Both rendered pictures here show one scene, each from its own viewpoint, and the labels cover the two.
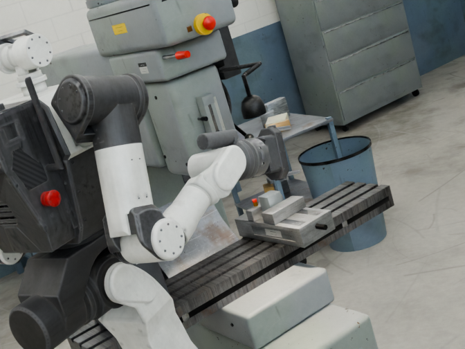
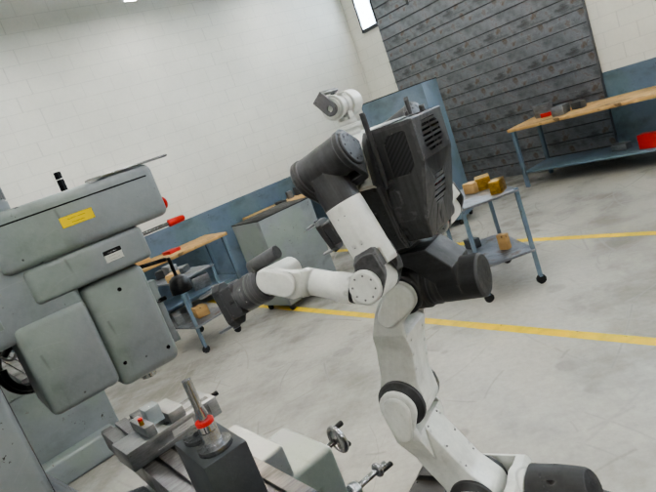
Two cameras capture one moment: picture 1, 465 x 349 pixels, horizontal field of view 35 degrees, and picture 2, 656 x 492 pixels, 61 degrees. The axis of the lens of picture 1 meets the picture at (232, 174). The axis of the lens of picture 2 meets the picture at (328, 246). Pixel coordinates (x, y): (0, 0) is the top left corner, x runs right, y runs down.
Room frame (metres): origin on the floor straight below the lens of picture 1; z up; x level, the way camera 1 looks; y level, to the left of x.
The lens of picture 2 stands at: (1.81, 1.79, 1.81)
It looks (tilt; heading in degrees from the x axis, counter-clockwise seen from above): 12 degrees down; 266
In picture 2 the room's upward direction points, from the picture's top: 20 degrees counter-clockwise
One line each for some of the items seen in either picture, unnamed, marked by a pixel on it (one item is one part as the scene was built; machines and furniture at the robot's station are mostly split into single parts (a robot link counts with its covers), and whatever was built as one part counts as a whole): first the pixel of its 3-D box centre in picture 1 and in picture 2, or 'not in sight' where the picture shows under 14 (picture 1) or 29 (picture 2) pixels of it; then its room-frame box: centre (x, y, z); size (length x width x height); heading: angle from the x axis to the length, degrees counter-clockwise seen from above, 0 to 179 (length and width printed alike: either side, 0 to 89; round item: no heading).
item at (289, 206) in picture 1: (284, 210); (168, 410); (2.42, -0.13, 1.07); 0.15 x 0.06 x 0.04; 124
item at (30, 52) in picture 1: (25, 59); (344, 108); (1.56, 0.33, 1.84); 0.10 x 0.07 x 0.09; 51
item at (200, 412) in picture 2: not in sight; (194, 399); (2.16, 0.47, 1.30); 0.03 x 0.03 x 0.11
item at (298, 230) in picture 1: (281, 218); (166, 423); (2.44, -0.12, 1.04); 0.35 x 0.15 x 0.11; 34
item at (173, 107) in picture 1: (192, 120); (123, 321); (2.37, 0.07, 1.47); 0.21 x 0.19 x 0.32; 121
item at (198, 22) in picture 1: (203, 23); not in sight; (2.16, -0.05, 1.76); 0.06 x 0.02 x 0.06; 121
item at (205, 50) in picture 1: (166, 57); (81, 264); (2.40, 0.09, 1.68); 0.34 x 0.24 x 0.10; 31
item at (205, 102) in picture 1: (213, 127); (160, 311); (2.27, 0.01, 1.45); 0.04 x 0.04 x 0.21; 31
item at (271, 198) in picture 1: (271, 201); (151, 413); (2.46, -0.10, 1.10); 0.06 x 0.05 x 0.06; 124
